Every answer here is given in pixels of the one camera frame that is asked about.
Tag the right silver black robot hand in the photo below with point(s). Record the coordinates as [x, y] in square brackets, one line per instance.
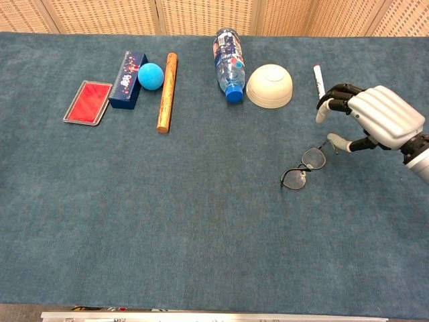
[382, 114]

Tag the thin black metal eyeglasses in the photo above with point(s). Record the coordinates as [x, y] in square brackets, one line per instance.
[313, 158]

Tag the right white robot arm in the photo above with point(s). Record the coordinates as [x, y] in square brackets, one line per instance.
[419, 162]

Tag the white marker red cap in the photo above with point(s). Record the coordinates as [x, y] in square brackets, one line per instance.
[318, 80]

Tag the white upturned bowl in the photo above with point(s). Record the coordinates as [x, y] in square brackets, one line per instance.
[269, 85]

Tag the plastic water bottle blue cap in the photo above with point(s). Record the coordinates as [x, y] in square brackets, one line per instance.
[228, 63]

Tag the woven rattan folding screen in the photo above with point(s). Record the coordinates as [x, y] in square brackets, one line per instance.
[207, 15]

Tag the teal felt table cover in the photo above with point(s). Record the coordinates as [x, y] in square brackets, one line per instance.
[201, 201]

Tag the wooden round stick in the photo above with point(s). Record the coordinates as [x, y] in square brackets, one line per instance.
[167, 92]

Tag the blue ball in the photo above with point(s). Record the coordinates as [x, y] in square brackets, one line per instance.
[151, 76]

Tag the dark blue printed box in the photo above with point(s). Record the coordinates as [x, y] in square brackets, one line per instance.
[127, 82]

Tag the red ink pad clear case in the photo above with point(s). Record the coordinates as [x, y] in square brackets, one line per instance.
[88, 103]

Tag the aluminium profile rail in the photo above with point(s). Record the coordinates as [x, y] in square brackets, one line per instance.
[214, 317]

